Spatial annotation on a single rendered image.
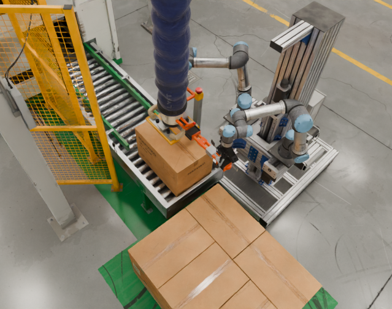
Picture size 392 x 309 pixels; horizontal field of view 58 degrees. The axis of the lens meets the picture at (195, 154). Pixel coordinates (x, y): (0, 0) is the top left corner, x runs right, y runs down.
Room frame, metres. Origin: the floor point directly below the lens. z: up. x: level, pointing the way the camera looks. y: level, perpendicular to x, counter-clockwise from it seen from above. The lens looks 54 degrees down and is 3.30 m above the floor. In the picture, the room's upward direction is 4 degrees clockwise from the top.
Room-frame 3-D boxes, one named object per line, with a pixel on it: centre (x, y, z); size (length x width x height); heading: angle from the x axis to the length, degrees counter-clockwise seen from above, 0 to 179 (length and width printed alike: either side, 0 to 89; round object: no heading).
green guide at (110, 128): (2.52, 1.23, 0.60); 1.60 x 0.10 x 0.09; 44
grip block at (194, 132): (1.66, 0.03, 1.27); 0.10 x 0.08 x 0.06; 133
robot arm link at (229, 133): (1.43, -0.20, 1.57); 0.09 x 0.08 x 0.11; 107
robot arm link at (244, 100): (2.07, -0.37, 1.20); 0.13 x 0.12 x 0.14; 177
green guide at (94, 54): (2.89, 0.84, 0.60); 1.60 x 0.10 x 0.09; 44
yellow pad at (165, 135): (1.78, 0.27, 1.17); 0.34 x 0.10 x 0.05; 43
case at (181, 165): (1.85, 0.19, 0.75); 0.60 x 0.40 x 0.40; 43
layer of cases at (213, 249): (0.91, -0.28, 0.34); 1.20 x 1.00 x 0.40; 44
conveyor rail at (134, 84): (2.68, 0.55, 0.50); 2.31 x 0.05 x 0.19; 44
